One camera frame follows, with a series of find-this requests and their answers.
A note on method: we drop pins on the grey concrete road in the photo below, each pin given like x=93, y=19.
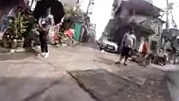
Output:
x=86, y=57

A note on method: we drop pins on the person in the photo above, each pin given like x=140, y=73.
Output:
x=144, y=47
x=45, y=30
x=128, y=42

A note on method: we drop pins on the utility pole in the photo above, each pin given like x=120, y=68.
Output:
x=167, y=17
x=90, y=2

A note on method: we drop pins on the grey concrete building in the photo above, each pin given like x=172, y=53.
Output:
x=139, y=16

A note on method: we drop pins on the motorcycle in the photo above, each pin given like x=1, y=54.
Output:
x=160, y=58

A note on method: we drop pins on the potted green plants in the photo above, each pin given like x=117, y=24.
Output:
x=16, y=26

